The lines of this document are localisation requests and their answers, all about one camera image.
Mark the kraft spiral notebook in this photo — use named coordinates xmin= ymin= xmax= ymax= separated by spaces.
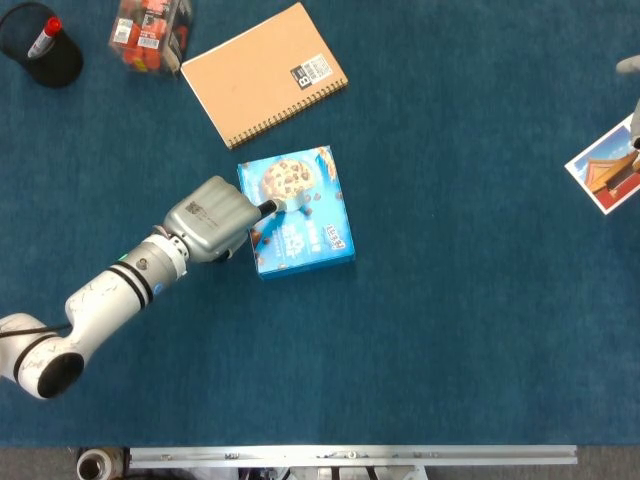
xmin=179 ymin=1 xmax=350 ymax=151

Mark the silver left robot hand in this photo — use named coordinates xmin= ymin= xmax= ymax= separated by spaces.
xmin=163 ymin=175 xmax=289 ymax=264

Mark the aluminium profile rail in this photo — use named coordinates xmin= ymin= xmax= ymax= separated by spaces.
xmin=127 ymin=444 xmax=579 ymax=470

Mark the clear box of red clips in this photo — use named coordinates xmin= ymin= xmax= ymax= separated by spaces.
xmin=108 ymin=0 xmax=196 ymax=79

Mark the palace picture postcard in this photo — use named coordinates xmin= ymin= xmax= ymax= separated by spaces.
xmin=564 ymin=113 xmax=640 ymax=216

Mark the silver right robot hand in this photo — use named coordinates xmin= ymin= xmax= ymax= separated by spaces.
xmin=615 ymin=55 xmax=640 ymax=149

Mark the tape roll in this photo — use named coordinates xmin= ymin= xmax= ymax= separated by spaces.
xmin=75 ymin=447 xmax=126 ymax=480

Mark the black mesh pen holder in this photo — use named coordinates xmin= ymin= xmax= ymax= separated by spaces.
xmin=0 ymin=1 xmax=85 ymax=89

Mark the blue felt table cloth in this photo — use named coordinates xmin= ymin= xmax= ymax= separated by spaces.
xmin=0 ymin=0 xmax=640 ymax=448

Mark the blue cookie box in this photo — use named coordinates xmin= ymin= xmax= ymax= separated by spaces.
xmin=236 ymin=145 xmax=357 ymax=281

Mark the red cap marker pen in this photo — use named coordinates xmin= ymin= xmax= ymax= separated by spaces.
xmin=27 ymin=16 xmax=64 ymax=60

